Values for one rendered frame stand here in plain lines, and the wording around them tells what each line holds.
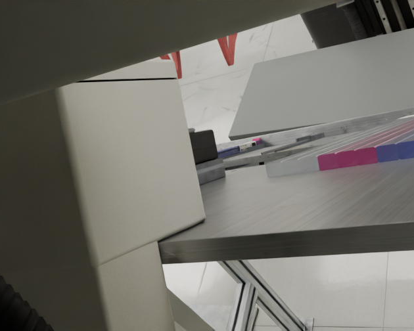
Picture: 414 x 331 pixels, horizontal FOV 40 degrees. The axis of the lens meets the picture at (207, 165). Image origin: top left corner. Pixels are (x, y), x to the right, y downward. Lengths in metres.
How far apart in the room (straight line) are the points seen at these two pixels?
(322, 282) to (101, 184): 1.48
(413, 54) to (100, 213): 1.04
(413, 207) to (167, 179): 0.10
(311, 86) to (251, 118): 0.15
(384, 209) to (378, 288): 1.39
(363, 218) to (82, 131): 0.11
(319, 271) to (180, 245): 1.47
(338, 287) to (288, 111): 0.62
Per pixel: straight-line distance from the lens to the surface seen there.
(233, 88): 2.47
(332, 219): 0.22
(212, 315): 1.78
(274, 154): 0.78
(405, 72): 1.18
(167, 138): 0.26
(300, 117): 1.20
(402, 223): 0.20
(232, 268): 1.32
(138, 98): 0.25
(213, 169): 0.51
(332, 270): 1.68
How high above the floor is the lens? 1.36
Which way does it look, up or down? 38 degrees down
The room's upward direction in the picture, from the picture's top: 39 degrees counter-clockwise
